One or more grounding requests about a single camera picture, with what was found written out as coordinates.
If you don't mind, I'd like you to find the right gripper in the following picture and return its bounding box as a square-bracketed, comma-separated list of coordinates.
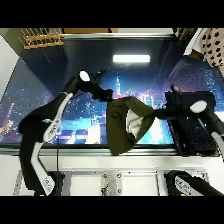
[152, 108, 172, 121]

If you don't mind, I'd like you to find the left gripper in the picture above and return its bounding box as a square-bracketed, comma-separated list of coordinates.
[90, 86, 115, 103]

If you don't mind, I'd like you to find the dark olive garment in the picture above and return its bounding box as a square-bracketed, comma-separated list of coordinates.
[105, 96, 156, 157]

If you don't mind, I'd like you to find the white black-spotted garment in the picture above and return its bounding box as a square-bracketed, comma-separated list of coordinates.
[200, 28, 224, 70]

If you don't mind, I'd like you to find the black cable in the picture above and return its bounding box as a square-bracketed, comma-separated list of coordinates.
[55, 139, 61, 176]

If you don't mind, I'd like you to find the silver frame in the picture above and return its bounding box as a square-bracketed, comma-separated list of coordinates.
[0, 145, 224, 197]

